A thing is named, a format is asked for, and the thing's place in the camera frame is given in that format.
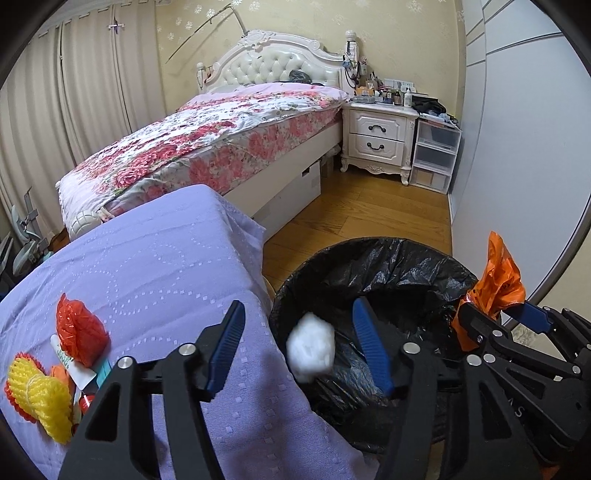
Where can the white label card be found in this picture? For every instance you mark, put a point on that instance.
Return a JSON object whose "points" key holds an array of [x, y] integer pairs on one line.
{"points": [[76, 374]]}

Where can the black trash bin with liner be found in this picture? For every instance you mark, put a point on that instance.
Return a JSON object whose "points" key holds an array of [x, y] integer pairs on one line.
{"points": [[392, 277]]}

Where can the yellow foam fruit net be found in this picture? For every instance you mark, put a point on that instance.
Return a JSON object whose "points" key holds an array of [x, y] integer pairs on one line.
{"points": [[44, 397]]}

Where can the teal plastic strip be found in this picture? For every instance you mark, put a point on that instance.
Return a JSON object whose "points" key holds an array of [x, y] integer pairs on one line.
{"points": [[104, 371]]}

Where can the white sliding wardrobe door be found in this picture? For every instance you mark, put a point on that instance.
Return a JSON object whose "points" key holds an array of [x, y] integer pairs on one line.
{"points": [[521, 161]]}

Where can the purple embossed cloth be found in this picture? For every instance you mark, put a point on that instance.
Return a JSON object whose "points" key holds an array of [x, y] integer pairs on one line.
{"points": [[161, 277]]}

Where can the white bedside lamp device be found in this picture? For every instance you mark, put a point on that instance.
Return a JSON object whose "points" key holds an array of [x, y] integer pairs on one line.
{"points": [[352, 46]]}

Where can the beige curtain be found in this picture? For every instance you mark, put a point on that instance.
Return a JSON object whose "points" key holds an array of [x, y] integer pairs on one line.
{"points": [[69, 92]]}

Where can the white two-drawer nightstand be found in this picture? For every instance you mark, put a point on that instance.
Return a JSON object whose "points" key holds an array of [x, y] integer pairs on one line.
{"points": [[378, 124]]}

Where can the orange plastic bag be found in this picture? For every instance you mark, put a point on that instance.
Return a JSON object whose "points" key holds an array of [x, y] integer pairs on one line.
{"points": [[501, 281]]}

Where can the white tissue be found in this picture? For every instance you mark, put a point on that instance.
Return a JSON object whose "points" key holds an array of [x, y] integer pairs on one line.
{"points": [[309, 346]]}

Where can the white tufted bed frame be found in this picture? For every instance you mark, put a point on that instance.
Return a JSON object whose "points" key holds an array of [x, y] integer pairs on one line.
{"points": [[272, 64]]}

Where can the pile of dark clothes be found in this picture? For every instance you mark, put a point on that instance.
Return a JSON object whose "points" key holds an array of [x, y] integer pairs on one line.
{"points": [[429, 107]]}

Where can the white pump bottle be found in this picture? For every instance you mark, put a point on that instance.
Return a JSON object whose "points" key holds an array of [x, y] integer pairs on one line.
{"points": [[408, 98]]}

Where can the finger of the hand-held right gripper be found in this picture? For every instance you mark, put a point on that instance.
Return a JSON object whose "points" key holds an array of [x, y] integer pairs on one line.
{"points": [[528, 316], [475, 321]]}

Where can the white wall socket strip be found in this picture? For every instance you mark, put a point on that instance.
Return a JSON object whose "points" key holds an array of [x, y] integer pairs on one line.
{"points": [[399, 84]]}

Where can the thin bent rod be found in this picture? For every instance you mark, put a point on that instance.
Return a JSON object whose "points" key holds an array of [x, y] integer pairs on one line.
{"points": [[198, 34]]}

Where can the clear plastic drawer unit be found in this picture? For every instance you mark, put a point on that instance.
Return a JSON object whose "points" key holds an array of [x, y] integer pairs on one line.
{"points": [[434, 157]]}

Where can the curtain clip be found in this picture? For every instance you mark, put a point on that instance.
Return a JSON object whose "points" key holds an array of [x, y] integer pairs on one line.
{"points": [[115, 27]]}

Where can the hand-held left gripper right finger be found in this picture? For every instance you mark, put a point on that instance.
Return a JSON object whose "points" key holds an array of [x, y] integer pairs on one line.
{"points": [[371, 350]]}

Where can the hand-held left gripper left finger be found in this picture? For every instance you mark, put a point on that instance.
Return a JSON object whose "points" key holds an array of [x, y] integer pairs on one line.
{"points": [[226, 350]]}

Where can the pink floral blanket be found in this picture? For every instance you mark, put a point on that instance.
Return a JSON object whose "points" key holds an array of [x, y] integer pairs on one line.
{"points": [[184, 138]]}

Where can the cluster of small bottles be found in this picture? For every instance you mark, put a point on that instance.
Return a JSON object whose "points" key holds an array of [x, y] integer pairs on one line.
{"points": [[369, 90]]}

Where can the large red foam net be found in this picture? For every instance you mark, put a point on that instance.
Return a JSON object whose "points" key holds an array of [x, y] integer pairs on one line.
{"points": [[81, 327]]}

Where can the small red foam net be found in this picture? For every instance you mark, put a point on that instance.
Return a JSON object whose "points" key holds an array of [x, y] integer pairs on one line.
{"points": [[9, 392]]}

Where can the small red wrapper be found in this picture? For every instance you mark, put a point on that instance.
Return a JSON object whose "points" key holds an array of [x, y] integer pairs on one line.
{"points": [[85, 401]]}

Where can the white under-bed storage box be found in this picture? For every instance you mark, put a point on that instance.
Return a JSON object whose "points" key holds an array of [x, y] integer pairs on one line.
{"points": [[295, 194]]}

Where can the black bag on bed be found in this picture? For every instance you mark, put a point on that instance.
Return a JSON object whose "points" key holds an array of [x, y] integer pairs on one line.
{"points": [[299, 75]]}

